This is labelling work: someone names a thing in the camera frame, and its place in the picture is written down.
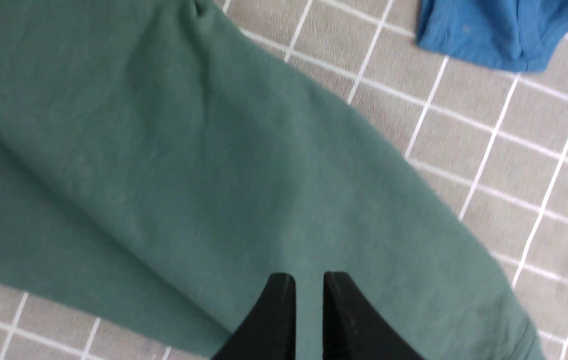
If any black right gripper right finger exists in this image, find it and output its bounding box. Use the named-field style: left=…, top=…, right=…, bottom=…
left=323, top=271, right=422, bottom=360

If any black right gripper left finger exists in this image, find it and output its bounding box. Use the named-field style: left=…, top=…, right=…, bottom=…
left=213, top=273, right=297, bottom=360

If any green long-sleeve top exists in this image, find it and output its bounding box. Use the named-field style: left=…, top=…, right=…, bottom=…
left=0, top=0, right=544, bottom=360

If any grey checked tablecloth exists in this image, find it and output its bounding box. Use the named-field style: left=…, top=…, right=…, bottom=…
left=0, top=0, right=568, bottom=360

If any blue t-shirt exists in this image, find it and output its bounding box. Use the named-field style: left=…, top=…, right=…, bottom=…
left=416, top=0, right=568, bottom=73

